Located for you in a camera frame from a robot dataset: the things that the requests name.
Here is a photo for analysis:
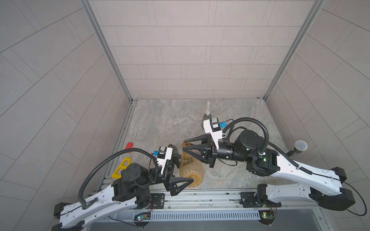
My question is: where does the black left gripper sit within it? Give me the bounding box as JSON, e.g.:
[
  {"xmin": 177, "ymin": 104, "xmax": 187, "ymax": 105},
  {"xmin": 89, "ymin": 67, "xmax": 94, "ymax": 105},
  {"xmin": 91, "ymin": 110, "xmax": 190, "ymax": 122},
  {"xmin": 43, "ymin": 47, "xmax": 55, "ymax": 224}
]
[{"xmin": 136, "ymin": 154, "xmax": 191, "ymax": 198}]

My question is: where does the orange translucent spray bottle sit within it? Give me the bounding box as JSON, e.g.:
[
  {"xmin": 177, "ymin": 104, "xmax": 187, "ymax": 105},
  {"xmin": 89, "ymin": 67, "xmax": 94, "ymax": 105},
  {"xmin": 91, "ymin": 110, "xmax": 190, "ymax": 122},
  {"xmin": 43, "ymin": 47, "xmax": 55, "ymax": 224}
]
[{"xmin": 179, "ymin": 151, "xmax": 205, "ymax": 188}]

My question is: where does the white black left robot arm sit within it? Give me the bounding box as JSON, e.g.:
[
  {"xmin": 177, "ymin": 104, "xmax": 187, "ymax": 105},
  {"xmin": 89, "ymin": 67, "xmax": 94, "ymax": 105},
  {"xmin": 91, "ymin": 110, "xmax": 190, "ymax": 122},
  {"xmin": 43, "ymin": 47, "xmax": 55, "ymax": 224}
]
[{"xmin": 52, "ymin": 156, "xmax": 194, "ymax": 231}]

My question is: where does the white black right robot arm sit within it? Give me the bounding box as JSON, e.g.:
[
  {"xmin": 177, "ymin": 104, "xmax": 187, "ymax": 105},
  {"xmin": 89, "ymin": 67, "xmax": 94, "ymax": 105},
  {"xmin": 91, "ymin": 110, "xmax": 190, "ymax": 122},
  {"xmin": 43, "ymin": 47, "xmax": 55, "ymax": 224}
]
[{"xmin": 183, "ymin": 130, "xmax": 355, "ymax": 211}]

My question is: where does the dark grey spray bottle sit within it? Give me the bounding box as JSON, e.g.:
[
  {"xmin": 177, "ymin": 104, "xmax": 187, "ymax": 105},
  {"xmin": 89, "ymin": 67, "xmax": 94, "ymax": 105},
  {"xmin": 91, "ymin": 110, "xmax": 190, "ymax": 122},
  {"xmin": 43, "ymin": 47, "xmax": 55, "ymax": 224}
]
[{"xmin": 168, "ymin": 144, "xmax": 181, "ymax": 159}]

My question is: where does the yellow triangular spray nozzle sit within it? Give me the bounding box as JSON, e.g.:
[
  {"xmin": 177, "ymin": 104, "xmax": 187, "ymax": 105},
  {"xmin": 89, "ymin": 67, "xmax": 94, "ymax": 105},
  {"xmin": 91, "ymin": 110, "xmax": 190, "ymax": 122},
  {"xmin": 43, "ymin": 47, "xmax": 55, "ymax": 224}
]
[{"xmin": 111, "ymin": 157, "xmax": 131, "ymax": 179}]

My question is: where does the red spray nozzle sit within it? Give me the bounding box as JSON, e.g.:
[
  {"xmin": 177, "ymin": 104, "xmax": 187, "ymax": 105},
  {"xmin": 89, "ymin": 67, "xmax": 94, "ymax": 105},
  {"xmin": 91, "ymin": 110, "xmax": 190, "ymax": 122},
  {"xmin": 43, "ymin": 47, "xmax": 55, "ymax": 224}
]
[{"xmin": 125, "ymin": 142, "xmax": 134, "ymax": 149}]

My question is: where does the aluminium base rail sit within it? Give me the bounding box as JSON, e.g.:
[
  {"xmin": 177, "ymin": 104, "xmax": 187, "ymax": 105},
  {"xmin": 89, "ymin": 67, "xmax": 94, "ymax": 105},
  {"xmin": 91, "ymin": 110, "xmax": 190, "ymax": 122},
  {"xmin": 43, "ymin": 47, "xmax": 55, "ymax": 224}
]
[{"xmin": 101, "ymin": 189, "xmax": 323, "ymax": 225}]

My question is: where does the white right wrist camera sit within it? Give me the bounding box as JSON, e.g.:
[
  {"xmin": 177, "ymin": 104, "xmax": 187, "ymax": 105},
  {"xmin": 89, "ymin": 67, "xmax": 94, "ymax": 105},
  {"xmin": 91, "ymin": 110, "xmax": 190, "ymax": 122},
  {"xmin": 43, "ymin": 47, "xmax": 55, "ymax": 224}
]
[{"xmin": 203, "ymin": 117, "xmax": 227, "ymax": 150}]

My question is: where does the black corrugated right cable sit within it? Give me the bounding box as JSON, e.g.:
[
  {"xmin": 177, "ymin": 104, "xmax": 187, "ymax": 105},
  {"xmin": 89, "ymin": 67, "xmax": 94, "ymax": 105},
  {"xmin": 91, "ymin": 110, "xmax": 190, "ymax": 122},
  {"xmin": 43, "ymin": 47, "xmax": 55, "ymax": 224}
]
[{"xmin": 222, "ymin": 116, "xmax": 314, "ymax": 175}]

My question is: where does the black corrugated cable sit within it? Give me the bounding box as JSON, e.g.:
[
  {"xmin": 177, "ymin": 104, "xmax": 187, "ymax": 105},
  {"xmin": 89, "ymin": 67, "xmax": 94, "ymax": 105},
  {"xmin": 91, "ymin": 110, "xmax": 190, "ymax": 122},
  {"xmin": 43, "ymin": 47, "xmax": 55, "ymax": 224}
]
[
  {"xmin": 77, "ymin": 148, "xmax": 159, "ymax": 210},
  {"xmin": 222, "ymin": 116, "xmax": 314, "ymax": 175}
]

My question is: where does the black corrugated left cable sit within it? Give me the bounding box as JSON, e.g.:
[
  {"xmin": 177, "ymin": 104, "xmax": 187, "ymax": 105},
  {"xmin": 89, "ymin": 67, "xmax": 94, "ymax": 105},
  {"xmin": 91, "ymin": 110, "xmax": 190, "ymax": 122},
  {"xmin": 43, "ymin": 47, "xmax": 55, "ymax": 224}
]
[{"xmin": 77, "ymin": 148, "xmax": 159, "ymax": 210}]

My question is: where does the aluminium corner frame post left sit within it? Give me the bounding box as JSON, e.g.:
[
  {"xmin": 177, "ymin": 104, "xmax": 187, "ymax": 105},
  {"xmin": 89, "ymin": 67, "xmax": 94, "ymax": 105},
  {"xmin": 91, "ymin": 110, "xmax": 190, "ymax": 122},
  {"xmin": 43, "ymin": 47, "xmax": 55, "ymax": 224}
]
[{"xmin": 80, "ymin": 0, "xmax": 133, "ymax": 103}]

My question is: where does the aluminium corner frame post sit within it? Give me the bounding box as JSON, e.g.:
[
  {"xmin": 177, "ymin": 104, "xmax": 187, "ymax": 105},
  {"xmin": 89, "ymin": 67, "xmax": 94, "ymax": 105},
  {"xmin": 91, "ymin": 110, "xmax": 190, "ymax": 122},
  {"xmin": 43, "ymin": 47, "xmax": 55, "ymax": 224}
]
[
  {"xmin": 264, "ymin": 0, "xmax": 325, "ymax": 102},
  {"xmin": 80, "ymin": 0, "xmax": 133, "ymax": 103}
]

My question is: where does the aluminium corner frame post right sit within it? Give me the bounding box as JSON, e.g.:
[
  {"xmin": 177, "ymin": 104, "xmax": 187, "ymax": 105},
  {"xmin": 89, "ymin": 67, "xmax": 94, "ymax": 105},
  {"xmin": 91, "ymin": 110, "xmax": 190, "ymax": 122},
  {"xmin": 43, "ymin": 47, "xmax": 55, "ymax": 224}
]
[{"xmin": 264, "ymin": 0, "xmax": 325, "ymax": 102}]

